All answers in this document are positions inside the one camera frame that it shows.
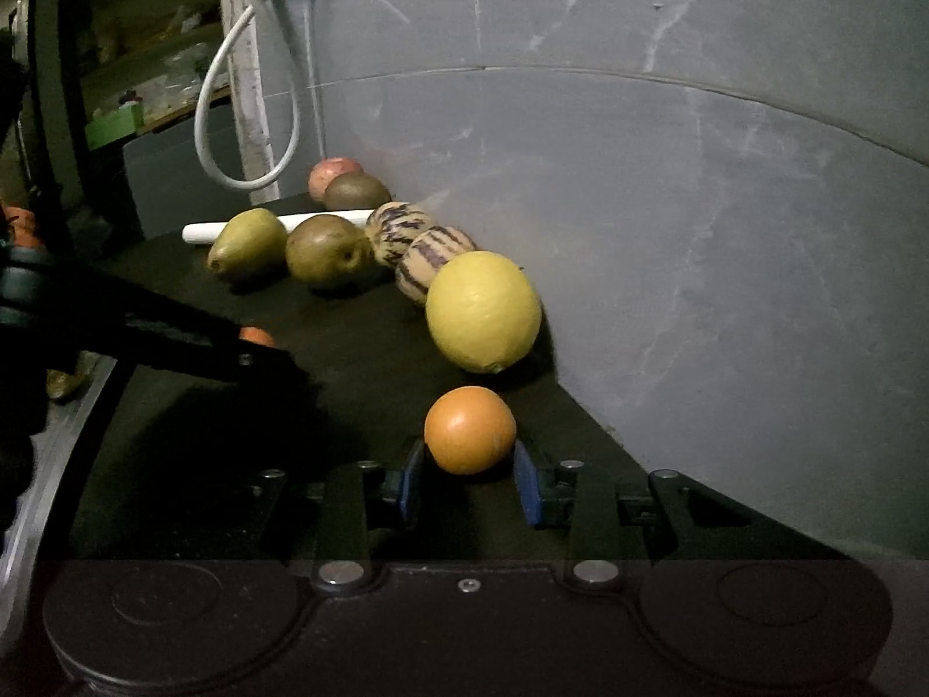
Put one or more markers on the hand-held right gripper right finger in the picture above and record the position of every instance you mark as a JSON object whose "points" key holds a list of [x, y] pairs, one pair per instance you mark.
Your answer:
{"points": [[526, 488]]}

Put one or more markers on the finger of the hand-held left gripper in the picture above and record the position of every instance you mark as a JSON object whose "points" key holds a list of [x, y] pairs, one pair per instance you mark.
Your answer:
{"points": [[210, 352]]}

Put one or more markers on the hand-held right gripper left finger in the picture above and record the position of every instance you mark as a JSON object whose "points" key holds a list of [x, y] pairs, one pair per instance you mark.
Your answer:
{"points": [[412, 485]]}

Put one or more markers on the small orange tangerine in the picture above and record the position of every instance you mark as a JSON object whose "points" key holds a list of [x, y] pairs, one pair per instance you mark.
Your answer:
{"points": [[470, 430], [257, 337]]}

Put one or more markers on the green mango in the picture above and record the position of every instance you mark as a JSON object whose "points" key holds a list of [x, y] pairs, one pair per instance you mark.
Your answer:
{"points": [[247, 243]]}

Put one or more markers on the brown pear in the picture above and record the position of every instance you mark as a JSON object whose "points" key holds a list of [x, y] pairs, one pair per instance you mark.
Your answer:
{"points": [[326, 250]]}

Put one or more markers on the metal tray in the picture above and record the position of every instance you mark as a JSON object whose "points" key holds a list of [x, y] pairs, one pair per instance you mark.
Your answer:
{"points": [[51, 450]]}

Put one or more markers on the yellow lemon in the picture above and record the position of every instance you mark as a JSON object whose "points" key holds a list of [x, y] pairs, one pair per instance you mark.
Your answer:
{"points": [[483, 311]]}

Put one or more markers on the striped pepino melon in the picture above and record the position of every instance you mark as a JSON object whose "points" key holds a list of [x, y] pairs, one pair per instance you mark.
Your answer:
{"points": [[392, 229], [430, 263]]}

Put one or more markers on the brown round fruit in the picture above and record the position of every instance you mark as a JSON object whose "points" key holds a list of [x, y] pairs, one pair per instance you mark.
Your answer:
{"points": [[67, 381]]}

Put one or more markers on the white paper roll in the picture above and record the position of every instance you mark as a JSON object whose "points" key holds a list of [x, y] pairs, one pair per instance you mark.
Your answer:
{"points": [[199, 232]]}

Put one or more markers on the grey cabinet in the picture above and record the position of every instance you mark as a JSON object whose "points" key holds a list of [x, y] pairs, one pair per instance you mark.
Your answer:
{"points": [[174, 181]]}

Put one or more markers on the green box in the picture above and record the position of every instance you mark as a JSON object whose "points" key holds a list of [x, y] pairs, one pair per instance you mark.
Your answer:
{"points": [[110, 128]]}

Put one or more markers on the red apple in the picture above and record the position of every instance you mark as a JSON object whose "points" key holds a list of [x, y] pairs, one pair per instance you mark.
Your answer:
{"points": [[326, 173]]}

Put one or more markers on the brown kiwi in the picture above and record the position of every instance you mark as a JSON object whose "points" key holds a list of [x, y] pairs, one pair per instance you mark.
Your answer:
{"points": [[355, 193]]}

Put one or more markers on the white door frame post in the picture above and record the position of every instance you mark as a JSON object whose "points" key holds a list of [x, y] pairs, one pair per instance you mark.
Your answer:
{"points": [[247, 123]]}

